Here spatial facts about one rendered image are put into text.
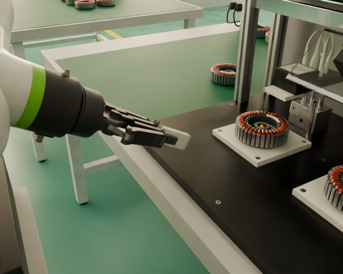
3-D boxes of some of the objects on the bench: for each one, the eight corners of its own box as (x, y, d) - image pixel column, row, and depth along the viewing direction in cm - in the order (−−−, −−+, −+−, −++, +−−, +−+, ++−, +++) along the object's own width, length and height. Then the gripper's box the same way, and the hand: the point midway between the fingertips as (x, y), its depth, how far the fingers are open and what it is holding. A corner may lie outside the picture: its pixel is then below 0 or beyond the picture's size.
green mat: (120, 132, 88) (119, 132, 87) (54, 60, 133) (54, 60, 133) (371, 66, 128) (371, 66, 128) (254, 28, 173) (254, 27, 173)
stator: (258, 155, 73) (260, 139, 71) (224, 131, 81) (225, 116, 80) (298, 141, 78) (301, 125, 76) (262, 119, 86) (264, 105, 84)
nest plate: (256, 167, 71) (257, 162, 71) (212, 134, 83) (212, 129, 82) (311, 147, 78) (312, 142, 77) (263, 118, 89) (263, 114, 88)
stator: (214, 71, 123) (215, 61, 121) (247, 75, 120) (249, 64, 118) (206, 83, 113) (207, 72, 112) (243, 88, 110) (244, 76, 109)
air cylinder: (312, 134, 83) (317, 112, 80) (287, 120, 88) (291, 100, 85) (327, 129, 85) (332, 107, 82) (302, 116, 90) (307, 95, 88)
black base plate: (379, 397, 39) (385, 386, 38) (130, 134, 87) (130, 126, 86) (563, 235, 59) (570, 225, 58) (279, 94, 107) (280, 87, 106)
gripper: (49, 113, 60) (161, 143, 75) (73, 150, 50) (196, 176, 65) (66, 72, 59) (177, 111, 73) (94, 101, 49) (215, 139, 64)
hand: (172, 137), depth 67 cm, fingers closed
